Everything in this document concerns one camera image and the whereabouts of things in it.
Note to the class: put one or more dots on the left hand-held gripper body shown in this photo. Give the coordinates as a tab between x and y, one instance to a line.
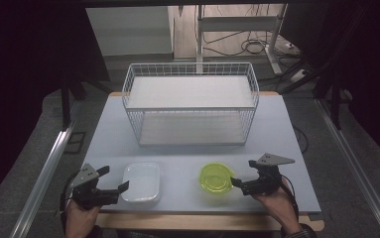
90	195

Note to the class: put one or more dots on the green plastic container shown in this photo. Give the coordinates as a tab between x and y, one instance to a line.
215	178

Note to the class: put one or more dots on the aluminium floor rail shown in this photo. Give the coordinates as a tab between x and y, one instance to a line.
356	168
42	183

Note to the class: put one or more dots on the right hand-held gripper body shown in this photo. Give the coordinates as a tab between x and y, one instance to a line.
267	180

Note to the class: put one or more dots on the person's left hand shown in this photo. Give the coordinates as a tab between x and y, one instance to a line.
80	219

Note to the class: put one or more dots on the white rectangular plastic container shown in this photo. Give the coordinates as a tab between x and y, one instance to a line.
143	181

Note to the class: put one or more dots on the white power strip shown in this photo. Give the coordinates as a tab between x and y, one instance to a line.
299	75

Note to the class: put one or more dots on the white metal desk frame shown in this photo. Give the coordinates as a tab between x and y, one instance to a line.
237	23

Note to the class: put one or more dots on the black floor grate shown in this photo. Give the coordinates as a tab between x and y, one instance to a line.
75	142

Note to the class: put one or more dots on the person's right hand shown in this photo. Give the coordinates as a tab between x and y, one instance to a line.
281	206

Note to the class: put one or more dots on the black stand leg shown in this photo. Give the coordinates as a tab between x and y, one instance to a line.
66	105

